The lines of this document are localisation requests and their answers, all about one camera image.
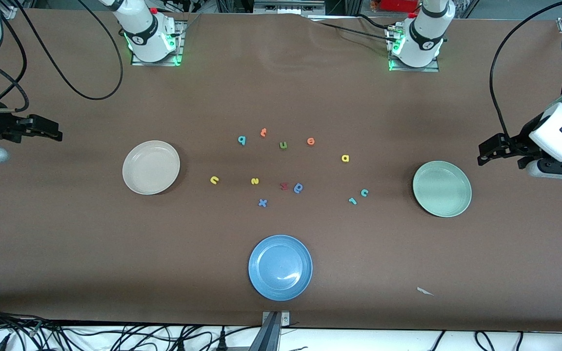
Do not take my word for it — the green plate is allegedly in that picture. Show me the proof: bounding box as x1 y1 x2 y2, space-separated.
412 160 472 218

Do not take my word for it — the beige brown plate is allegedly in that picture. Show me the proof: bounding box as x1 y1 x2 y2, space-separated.
122 140 181 195

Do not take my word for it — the brown table cover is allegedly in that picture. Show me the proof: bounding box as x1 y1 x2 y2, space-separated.
0 9 562 333

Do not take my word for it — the red box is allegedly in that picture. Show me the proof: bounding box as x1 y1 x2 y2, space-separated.
379 0 421 13

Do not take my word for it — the blue plate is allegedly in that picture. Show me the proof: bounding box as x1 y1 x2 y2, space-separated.
248 234 313 301

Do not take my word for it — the grey metal equipment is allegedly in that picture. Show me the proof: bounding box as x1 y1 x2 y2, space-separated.
253 0 326 16

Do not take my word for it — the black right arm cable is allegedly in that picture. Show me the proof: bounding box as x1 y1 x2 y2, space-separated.
0 0 124 114

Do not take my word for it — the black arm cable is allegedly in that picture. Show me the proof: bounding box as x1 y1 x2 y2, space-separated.
488 0 562 142
0 0 124 114

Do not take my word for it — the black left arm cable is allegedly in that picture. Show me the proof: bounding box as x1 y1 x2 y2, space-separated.
488 0 562 142

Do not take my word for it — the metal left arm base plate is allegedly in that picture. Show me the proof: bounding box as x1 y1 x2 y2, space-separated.
387 27 441 73

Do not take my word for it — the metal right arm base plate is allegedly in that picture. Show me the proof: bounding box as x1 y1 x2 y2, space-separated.
131 21 184 66

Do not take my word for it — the looped black floor cable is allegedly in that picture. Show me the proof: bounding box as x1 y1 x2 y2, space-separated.
474 331 497 351

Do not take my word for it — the black base power cable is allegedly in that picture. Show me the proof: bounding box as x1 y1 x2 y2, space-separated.
305 14 401 44

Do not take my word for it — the tangled black cable bundle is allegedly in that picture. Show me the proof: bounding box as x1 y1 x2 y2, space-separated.
0 305 213 351

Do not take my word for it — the aluminium camera mount profile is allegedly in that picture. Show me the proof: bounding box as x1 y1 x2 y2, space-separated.
248 311 291 351

